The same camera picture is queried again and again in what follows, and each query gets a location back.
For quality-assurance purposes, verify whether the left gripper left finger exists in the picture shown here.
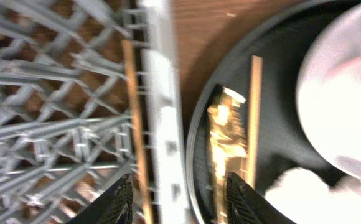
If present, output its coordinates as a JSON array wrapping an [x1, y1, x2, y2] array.
[[67, 174, 133, 224]]

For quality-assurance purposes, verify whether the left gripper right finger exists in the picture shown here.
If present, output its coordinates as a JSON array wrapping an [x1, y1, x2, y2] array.
[[226, 172, 295, 224]]

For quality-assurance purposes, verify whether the white napkin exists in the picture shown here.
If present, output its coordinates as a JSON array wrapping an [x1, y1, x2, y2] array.
[[264, 167, 361, 224]]

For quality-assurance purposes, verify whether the gold foil wrapper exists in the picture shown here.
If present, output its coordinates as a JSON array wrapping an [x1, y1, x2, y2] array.
[[207, 88, 247, 223]]

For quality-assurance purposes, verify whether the grey dishwasher rack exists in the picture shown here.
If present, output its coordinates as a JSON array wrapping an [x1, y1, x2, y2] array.
[[0, 0, 192, 223]]

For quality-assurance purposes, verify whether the round black tray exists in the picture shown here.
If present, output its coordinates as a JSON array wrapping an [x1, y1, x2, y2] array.
[[186, 1, 361, 223]]

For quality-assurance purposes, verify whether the grey plate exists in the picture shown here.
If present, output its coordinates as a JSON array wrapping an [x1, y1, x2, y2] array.
[[296, 3, 361, 179]]

